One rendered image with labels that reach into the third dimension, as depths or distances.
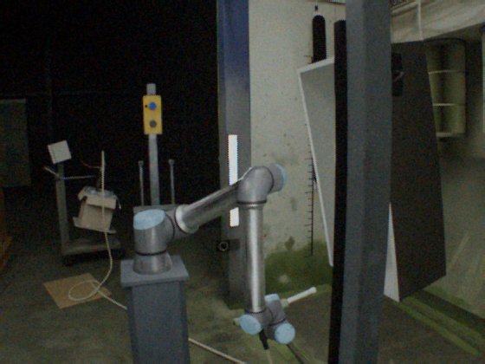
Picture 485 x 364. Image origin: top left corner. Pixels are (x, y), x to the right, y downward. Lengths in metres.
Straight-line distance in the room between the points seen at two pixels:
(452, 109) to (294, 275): 1.72
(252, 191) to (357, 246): 0.81
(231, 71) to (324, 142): 0.81
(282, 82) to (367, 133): 2.11
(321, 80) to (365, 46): 1.63
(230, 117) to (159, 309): 1.34
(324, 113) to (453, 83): 1.18
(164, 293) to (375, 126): 1.36
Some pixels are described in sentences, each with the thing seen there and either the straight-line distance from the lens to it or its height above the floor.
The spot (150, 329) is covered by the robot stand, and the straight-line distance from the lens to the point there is 1.78.
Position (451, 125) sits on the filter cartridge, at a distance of 2.95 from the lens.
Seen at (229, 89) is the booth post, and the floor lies 1.58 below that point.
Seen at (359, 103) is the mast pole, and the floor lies 1.30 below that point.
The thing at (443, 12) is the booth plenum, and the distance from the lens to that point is 2.91.
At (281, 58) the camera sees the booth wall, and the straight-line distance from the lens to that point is 2.64.
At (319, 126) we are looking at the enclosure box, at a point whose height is 1.32.
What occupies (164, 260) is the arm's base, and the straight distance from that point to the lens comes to 1.75.
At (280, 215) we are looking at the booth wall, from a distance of 2.64.
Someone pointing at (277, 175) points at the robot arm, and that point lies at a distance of 1.43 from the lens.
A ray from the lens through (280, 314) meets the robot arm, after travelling 1.61.
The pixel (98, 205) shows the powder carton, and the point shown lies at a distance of 3.85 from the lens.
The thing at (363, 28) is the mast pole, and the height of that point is 1.41.
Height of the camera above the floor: 1.26
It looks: 7 degrees down
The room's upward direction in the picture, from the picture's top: 1 degrees counter-clockwise
